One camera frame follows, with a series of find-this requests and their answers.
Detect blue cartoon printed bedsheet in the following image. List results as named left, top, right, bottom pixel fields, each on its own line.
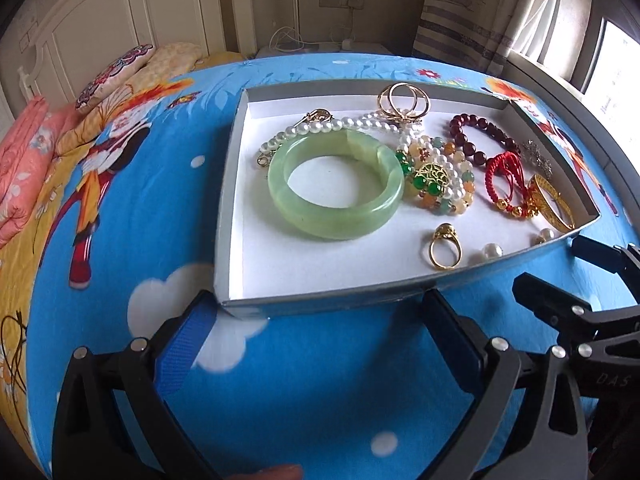
left=0, top=52, right=626, bottom=480

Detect gold bangle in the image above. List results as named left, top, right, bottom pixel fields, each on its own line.
left=529, top=174, right=577, bottom=233

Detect white headboard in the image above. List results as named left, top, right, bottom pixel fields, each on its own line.
left=15, top=0, right=261, bottom=106

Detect multicolour bead bracelet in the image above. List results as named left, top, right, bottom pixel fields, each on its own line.
left=400, top=135, right=477, bottom=217

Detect pearl necklace with green pendant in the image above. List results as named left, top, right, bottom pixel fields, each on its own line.
left=256, top=110, right=465, bottom=202

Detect silver brooch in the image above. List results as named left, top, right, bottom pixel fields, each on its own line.
left=521, top=139, right=554, bottom=179

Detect yellow folded blanket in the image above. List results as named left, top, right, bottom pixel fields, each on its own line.
left=192, top=51, right=246, bottom=68

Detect rose gold linked rings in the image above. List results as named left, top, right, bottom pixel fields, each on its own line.
left=377, top=82, right=429, bottom=125

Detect white cable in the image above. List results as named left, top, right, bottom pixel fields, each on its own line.
left=270, top=27, right=326, bottom=53

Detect window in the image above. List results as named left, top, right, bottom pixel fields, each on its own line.
left=550, top=0, right=640, bottom=126

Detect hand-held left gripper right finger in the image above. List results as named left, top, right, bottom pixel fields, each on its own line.
left=419, top=287, right=587, bottom=480

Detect striped printed curtain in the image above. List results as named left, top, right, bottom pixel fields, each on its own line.
left=412, top=0, right=561, bottom=78

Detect pink floral quilt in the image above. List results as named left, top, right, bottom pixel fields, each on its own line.
left=0, top=97, right=83, bottom=251

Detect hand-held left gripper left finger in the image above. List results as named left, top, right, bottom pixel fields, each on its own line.
left=52, top=289, right=218, bottom=480

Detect red string bracelet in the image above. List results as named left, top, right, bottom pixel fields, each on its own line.
left=484, top=151, right=540, bottom=220

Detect embroidered pillow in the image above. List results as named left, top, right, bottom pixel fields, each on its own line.
left=75, top=44, right=155, bottom=113

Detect grey cardboard box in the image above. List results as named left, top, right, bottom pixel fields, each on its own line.
left=212, top=79, right=602, bottom=320

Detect green jade bangle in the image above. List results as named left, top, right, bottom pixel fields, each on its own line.
left=267, top=129, right=406, bottom=241

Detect dark red bead bracelet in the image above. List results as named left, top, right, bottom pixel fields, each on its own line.
left=448, top=113, right=519, bottom=167

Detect gold brooch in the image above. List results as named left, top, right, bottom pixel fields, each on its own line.
left=256, top=107, right=335, bottom=168

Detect gold ring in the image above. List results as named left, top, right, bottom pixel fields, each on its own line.
left=427, top=222, right=464, bottom=272

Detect yellow pillow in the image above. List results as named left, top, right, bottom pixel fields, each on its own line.
left=132, top=42, right=203, bottom=91

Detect white nightstand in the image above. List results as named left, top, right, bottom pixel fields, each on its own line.
left=256, top=40, right=391, bottom=61

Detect person's left hand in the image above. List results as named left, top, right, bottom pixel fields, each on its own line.
left=235, top=464, right=304, bottom=480

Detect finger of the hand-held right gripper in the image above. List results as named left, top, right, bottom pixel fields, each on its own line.
left=512, top=272, right=640, bottom=356
left=571, top=234, right=640, bottom=281

